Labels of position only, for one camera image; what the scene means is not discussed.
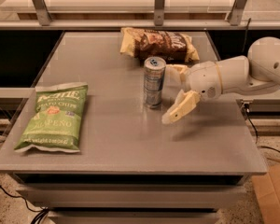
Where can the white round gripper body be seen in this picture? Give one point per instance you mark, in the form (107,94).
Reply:
(202,78)

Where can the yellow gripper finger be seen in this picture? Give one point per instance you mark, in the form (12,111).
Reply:
(185,102)
(177,73)

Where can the silver blue redbull can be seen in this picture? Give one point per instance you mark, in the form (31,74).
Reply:
(154,71)

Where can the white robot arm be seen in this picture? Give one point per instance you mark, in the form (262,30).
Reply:
(254,74)

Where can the brown yellow chips bag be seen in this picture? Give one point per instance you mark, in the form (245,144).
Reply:
(171,46)

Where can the cardboard box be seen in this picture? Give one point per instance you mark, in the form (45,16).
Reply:
(267,189)

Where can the green kettle chips bag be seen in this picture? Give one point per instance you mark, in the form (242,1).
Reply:
(56,124)

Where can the metal rail frame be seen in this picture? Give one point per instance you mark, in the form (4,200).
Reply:
(193,15)

